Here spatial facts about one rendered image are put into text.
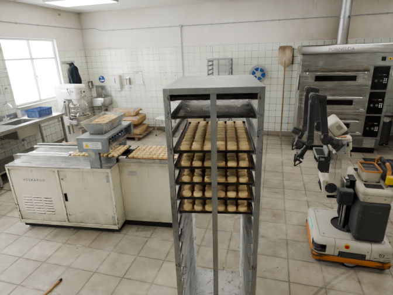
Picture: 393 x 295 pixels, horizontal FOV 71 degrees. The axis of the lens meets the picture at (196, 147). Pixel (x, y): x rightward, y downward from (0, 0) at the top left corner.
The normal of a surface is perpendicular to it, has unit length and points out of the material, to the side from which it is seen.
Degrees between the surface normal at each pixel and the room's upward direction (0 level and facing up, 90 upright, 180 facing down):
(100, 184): 90
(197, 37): 90
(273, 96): 90
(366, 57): 90
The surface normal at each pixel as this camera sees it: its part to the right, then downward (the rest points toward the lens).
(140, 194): -0.16, 0.33
